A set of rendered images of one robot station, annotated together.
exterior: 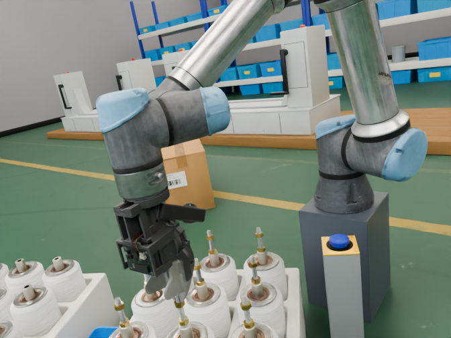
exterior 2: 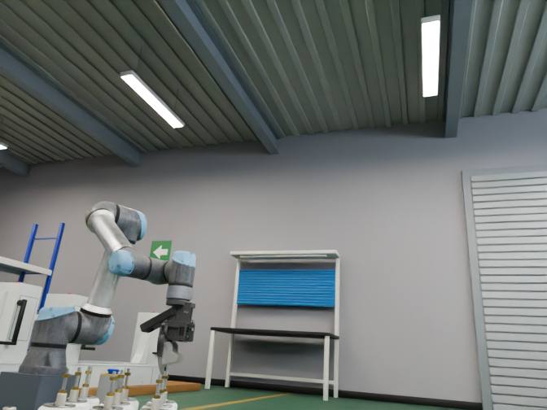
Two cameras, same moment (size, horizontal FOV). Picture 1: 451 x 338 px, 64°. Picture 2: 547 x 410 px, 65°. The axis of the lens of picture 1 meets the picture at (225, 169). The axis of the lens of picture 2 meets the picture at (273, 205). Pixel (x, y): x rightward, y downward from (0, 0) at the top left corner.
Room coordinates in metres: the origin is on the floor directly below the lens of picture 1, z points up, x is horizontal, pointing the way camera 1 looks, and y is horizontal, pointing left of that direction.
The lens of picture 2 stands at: (0.76, 1.48, 0.40)
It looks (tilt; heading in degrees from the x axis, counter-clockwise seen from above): 20 degrees up; 248
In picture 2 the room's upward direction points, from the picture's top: 4 degrees clockwise
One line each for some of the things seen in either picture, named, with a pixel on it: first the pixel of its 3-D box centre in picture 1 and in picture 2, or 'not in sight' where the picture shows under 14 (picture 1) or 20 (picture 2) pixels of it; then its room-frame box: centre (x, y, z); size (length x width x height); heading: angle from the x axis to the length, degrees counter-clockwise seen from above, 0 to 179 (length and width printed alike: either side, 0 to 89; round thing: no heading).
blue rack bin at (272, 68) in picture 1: (278, 67); not in sight; (5.89, -1.11, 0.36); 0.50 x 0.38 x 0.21; 139
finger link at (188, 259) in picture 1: (179, 255); not in sight; (0.52, 0.10, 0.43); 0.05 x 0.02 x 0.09; 55
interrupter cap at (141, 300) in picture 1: (152, 296); (107, 408); (0.67, 0.21, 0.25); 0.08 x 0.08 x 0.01
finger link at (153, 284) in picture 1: (158, 282); (168, 358); (0.53, 0.14, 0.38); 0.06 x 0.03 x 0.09; 145
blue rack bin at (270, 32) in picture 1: (273, 32); not in sight; (5.88, -1.09, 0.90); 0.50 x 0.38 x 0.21; 139
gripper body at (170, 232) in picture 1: (150, 229); (177, 321); (0.51, 0.13, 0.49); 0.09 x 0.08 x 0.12; 145
